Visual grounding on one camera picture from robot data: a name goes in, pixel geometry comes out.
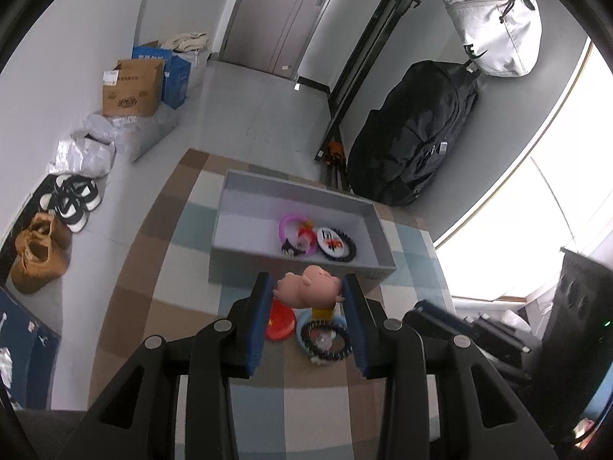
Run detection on black coat rack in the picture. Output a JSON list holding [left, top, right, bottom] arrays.
[[314, 0, 421, 191]]

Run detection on white hanging bag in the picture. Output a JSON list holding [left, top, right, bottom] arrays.
[[443, 0, 543, 78]]

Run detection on small red charm toy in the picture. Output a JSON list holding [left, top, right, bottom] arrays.
[[282, 220, 317, 258]]

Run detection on black white sandal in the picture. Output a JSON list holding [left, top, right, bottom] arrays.
[[38, 191, 89, 234], [55, 174, 102, 212]]

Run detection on purple ring bracelet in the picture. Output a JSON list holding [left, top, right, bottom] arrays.
[[278, 214, 319, 258]]

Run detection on white plastic bag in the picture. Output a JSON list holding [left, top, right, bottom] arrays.
[[85, 103, 179, 162], [48, 137, 115, 179]]

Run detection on black backpack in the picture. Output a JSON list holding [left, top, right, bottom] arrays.
[[347, 60, 481, 207]]

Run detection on grey cardboard box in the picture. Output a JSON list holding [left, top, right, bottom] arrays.
[[209, 170, 397, 291]]

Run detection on beige cloth bag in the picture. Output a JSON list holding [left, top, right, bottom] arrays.
[[162, 32, 211, 92]]

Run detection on grey door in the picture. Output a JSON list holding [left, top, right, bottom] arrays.
[[219, 0, 329, 79]]

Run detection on brown shoe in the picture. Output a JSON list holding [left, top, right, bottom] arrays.
[[10, 237, 69, 294], [15, 212, 72, 255]]

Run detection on light blue ring bracelet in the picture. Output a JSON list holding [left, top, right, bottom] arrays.
[[295, 307, 349, 365]]

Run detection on checkered table cloth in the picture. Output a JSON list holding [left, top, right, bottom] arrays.
[[89, 149, 452, 459]]

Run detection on black braided bracelet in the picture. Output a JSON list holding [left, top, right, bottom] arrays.
[[325, 225, 359, 265]]

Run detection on red round badge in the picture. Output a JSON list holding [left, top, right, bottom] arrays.
[[266, 298, 296, 342]]

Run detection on blue cardboard box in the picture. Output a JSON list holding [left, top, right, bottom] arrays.
[[132, 46, 191, 109]]

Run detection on dark blue shoe box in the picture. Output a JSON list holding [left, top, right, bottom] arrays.
[[0, 287, 60, 410]]

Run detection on pink pig figurine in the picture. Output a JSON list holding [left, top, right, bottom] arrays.
[[272, 265, 344, 320]]

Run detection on black bead bracelet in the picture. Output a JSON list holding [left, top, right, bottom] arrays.
[[303, 320, 354, 360]]

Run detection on brown cardboard box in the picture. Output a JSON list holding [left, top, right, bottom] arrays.
[[102, 58, 165, 117]]

